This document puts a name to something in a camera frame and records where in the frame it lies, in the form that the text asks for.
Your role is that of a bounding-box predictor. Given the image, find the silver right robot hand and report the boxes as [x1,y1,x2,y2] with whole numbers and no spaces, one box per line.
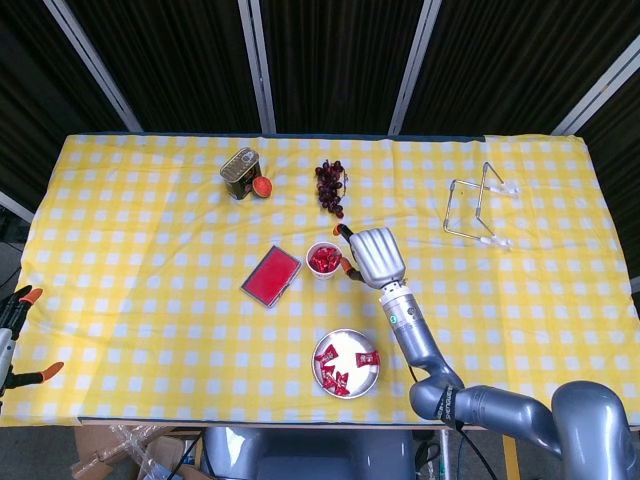
[333,224,408,291]

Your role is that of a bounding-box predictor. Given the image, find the white paper cup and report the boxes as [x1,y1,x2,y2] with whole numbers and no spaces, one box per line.
[305,241,344,281]

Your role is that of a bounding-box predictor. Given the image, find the silver metal plate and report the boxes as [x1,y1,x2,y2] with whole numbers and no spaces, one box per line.
[311,327,382,400]

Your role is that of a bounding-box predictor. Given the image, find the dark red grape bunch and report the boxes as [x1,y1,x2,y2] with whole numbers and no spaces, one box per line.
[314,158,351,220]

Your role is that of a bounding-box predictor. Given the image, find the red card case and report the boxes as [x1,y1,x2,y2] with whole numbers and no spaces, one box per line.
[240,243,304,310]

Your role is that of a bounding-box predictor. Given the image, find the green luncheon meat can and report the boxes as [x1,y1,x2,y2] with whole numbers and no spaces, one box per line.
[219,146,261,201]

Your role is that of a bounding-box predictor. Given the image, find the black pleated curtain panel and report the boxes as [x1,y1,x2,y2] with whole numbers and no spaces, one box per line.
[259,0,426,135]
[0,0,126,211]
[402,0,640,135]
[67,0,264,134]

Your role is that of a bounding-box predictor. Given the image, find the grey robot torso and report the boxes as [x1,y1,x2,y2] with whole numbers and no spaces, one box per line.
[257,428,416,480]

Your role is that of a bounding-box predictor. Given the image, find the silver metal pole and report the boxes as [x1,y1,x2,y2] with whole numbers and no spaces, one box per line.
[438,428,454,480]

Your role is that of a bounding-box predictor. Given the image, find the yellow white checkered tablecloth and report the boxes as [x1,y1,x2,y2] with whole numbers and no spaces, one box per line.
[0,132,640,429]

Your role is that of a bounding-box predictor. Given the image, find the yellow table leg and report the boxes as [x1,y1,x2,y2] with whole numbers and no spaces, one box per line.
[502,434,519,480]

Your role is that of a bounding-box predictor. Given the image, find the black orange clamp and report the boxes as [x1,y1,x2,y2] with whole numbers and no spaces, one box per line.
[0,285,44,344]
[0,361,65,396]

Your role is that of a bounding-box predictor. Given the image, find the brown cardboard box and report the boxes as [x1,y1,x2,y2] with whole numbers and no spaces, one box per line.
[69,424,206,480]

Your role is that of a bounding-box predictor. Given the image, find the metal wire stand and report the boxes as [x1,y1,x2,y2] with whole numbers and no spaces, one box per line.
[442,160,521,250]

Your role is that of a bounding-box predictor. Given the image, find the black printed strap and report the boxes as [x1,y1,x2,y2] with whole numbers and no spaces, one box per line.
[434,384,461,426]

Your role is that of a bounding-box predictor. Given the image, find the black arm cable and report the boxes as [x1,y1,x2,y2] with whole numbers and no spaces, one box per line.
[407,362,489,480]

